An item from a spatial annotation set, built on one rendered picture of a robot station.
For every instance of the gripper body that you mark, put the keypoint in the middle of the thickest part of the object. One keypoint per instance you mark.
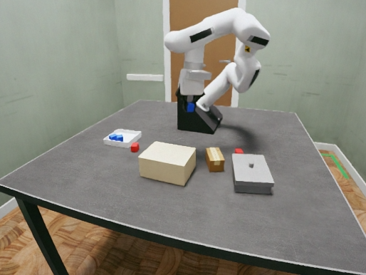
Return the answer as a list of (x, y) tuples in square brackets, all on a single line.
[(188, 86)]

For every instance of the small blue block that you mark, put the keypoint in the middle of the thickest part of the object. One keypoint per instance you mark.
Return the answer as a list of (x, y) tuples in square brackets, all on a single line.
[(113, 137), (120, 138), (190, 107)]

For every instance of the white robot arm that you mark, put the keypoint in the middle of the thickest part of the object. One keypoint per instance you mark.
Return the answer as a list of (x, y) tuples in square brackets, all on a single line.
[(245, 69)]

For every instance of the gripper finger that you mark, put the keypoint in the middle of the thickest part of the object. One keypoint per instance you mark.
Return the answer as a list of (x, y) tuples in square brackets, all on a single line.
[(185, 103), (196, 98)]

